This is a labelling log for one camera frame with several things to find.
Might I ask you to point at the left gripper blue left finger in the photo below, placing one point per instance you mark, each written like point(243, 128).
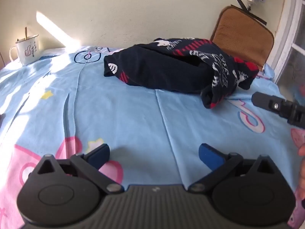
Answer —
point(87, 166)

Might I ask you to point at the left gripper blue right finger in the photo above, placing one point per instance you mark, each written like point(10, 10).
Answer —
point(221, 165)

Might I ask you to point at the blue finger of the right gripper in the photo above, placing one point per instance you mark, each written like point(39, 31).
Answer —
point(291, 111)

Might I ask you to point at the dark patterned knit sweater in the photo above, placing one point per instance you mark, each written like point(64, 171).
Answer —
point(184, 65)

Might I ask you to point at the person's right hand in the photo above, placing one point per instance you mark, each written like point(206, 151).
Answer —
point(301, 180)

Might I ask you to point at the light blue cartoon bedsheet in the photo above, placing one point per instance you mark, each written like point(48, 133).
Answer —
point(63, 104)

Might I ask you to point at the brown padded cushion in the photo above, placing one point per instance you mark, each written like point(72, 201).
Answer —
point(240, 35)

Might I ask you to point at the black tape strip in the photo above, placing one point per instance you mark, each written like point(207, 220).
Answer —
point(243, 6)
point(247, 12)

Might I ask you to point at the white enamel mug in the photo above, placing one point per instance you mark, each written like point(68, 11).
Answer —
point(27, 50)

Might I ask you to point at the white window frame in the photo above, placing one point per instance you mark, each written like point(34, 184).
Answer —
point(284, 42)

